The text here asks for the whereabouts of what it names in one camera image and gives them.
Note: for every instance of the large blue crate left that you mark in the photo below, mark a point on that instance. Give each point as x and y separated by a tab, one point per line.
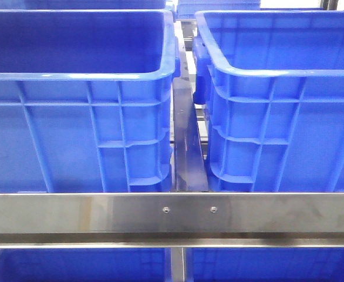
85	100

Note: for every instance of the large blue crate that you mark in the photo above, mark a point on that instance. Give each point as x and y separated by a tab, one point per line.
85	100
272	83

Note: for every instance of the large blue crate right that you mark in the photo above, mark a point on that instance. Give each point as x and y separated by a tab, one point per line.
272	83

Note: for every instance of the lower blue crate right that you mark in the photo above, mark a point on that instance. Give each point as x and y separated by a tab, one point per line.
267	264

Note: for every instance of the rear blue crate right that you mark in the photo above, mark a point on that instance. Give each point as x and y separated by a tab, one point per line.
187	9

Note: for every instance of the rear blue crate left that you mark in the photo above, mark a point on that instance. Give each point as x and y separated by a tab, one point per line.
86	4

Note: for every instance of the lower blue crate left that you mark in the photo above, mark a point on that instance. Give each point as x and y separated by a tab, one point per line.
84	265

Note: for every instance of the steel centre divider rail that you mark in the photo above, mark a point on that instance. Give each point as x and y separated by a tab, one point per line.
189	170

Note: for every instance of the steel vertical post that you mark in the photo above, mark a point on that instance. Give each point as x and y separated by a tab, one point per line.
179	270

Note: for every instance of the stainless steel front rail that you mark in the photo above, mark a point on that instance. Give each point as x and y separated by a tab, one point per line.
184	219

